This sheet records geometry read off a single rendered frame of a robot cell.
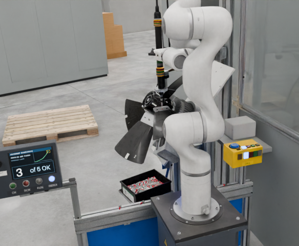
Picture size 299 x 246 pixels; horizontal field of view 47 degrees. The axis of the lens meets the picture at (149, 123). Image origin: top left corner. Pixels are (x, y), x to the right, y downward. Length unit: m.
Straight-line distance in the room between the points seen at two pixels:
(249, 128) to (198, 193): 1.03
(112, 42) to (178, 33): 9.06
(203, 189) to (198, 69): 0.48
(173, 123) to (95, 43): 6.58
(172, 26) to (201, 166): 0.53
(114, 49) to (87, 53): 2.58
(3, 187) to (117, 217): 0.53
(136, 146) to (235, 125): 0.69
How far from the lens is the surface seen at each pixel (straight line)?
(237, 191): 1.85
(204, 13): 1.15
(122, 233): 1.76
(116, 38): 10.21
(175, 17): 1.12
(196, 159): 1.32
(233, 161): 1.71
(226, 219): 1.45
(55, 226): 3.14
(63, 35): 7.50
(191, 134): 1.27
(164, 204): 1.53
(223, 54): 2.35
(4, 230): 3.26
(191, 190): 1.39
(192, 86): 1.20
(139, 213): 1.70
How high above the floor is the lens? 1.81
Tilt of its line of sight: 21 degrees down
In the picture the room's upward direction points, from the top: 4 degrees counter-clockwise
